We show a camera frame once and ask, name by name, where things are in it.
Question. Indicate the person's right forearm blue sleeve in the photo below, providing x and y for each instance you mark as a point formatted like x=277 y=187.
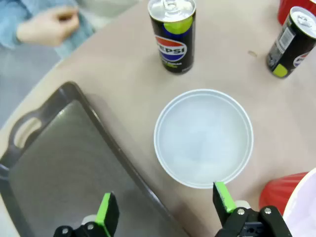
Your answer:
x=10 y=22

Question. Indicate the person's right hand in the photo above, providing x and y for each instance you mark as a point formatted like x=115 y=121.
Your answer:
x=47 y=27

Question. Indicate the white plastic bowl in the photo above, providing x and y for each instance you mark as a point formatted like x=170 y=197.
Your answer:
x=203 y=138

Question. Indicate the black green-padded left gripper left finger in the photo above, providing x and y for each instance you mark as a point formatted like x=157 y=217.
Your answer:
x=108 y=212

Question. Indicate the black Pepsi can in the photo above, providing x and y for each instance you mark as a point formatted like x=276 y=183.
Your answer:
x=172 y=49
x=288 y=44

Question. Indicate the red plastic cup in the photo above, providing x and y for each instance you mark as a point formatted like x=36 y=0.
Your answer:
x=285 y=10
x=279 y=195

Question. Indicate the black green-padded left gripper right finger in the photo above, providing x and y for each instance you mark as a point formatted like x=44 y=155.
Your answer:
x=225 y=200

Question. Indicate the person in blue fleece jacket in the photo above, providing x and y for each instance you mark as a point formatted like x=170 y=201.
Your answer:
x=79 y=37

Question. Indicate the dark brown serving tray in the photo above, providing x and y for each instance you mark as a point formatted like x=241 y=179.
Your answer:
x=74 y=160

